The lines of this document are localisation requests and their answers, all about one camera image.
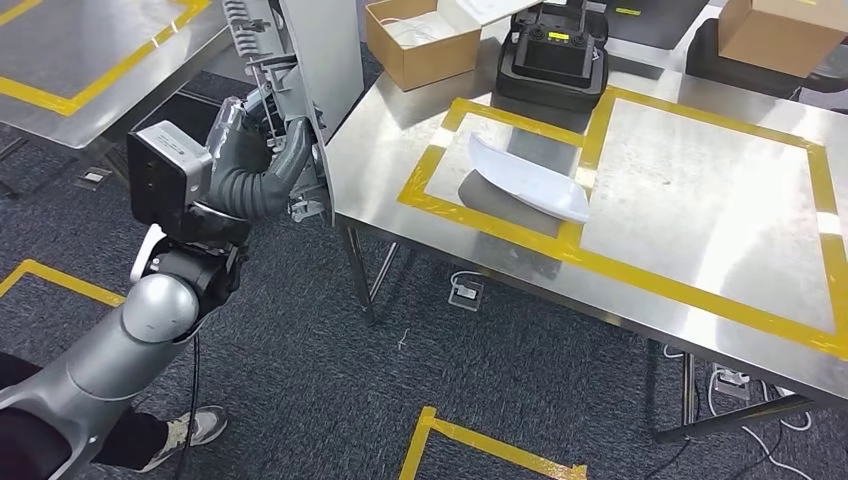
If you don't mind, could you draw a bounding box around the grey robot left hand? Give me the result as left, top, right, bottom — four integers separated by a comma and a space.
205, 95, 313, 193

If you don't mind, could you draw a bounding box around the silver plastic wheel cover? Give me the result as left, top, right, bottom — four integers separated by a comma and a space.
221, 0, 336, 228

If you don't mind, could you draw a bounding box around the white curved plastic part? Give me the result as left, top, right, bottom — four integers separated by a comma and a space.
465, 130, 592, 225

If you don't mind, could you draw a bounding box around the stainless steel workbench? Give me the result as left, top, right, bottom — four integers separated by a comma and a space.
324, 0, 848, 445

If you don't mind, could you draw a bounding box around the white cabinet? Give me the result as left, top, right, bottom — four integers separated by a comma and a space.
281, 0, 366, 144

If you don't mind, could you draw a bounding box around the grey floor socket plate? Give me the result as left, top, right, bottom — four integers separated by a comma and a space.
710, 362, 755, 402
72, 165, 115, 193
447, 271, 486, 313

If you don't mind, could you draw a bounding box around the stainless steel table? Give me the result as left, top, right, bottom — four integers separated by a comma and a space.
0, 0, 234, 200

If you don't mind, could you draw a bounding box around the open brown cardboard box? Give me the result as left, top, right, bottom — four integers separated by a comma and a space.
364, 0, 484, 93

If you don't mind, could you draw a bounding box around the white padded insert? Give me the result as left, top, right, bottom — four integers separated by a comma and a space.
380, 9, 458, 48

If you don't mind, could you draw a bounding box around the yellow floor tape square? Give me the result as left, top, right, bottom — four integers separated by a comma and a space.
397, 405, 590, 480
0, 259, 127, 309

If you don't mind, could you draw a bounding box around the white flat box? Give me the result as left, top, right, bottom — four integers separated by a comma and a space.
455, 0, 546, 28

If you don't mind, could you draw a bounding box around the black foam case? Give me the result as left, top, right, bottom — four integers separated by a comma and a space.
495, 0, 611, 114

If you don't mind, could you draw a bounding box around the person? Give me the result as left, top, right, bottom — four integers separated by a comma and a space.
0, 351, 229, 480

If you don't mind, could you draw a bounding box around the black remote controller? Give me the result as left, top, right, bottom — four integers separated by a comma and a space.
511, 0, 594, 87

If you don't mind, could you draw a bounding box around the closed brown cardboard box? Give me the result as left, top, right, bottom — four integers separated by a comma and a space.
717, 0, 848, 79

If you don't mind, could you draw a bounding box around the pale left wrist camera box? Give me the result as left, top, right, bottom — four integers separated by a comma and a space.
125, 122, 213, 230

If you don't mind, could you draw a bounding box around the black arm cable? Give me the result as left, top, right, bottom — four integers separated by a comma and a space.
170, 334, 201, 480

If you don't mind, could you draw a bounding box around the yellow tape frame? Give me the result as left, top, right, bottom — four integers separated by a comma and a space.
397, 84, 848, 362

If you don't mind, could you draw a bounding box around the black floor cable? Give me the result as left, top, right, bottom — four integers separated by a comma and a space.
645, 397, 790, 480

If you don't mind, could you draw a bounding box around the white floor cable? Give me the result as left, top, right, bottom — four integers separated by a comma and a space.
662, 344, 816, 480

